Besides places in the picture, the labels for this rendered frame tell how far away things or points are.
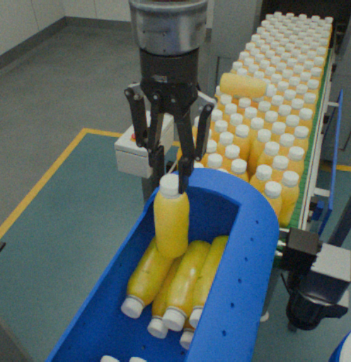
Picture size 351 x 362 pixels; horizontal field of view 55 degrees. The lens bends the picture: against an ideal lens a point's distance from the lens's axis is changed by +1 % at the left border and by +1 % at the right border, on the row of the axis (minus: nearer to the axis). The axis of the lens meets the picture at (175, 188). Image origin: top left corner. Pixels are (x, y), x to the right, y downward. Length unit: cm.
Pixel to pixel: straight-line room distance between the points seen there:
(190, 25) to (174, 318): 46
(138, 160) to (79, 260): 123
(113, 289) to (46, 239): 159
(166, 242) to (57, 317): 135
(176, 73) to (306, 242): 58
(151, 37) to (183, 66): 5
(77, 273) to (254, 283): 156
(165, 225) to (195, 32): 33
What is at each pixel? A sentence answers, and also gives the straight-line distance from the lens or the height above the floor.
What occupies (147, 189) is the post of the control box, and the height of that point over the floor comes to 87.
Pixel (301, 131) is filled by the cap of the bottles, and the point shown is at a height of 108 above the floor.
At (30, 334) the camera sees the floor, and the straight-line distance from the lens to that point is 193.
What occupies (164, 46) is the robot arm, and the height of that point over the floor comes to 151.
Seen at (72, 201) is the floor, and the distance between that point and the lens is 243.
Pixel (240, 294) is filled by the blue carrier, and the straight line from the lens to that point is 53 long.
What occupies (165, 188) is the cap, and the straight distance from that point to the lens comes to 56.
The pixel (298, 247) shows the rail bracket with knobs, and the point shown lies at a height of 100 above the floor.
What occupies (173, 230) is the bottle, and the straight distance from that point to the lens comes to 61.
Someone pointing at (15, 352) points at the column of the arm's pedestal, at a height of 54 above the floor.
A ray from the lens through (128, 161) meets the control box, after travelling 98.
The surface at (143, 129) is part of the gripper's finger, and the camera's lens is 53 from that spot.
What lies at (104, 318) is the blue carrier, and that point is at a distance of 69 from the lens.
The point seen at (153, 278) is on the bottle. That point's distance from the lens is 69.
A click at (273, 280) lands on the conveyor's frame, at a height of 35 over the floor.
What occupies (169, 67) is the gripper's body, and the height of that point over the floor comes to 148.
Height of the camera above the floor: 164
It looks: 43 degrees down
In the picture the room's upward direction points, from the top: straight up
